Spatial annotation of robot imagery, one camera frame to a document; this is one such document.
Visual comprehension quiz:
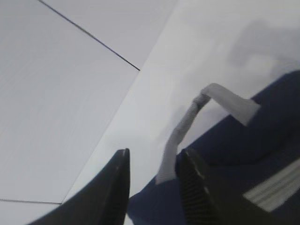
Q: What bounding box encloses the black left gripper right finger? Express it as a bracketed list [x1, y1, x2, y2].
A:
[179, 148, 300, 225]

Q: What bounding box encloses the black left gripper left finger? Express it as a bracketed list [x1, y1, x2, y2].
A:
[32, 149, 130, 225]

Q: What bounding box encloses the navy insulated lunch bag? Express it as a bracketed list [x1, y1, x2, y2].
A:
[127, 71, 300, 225]

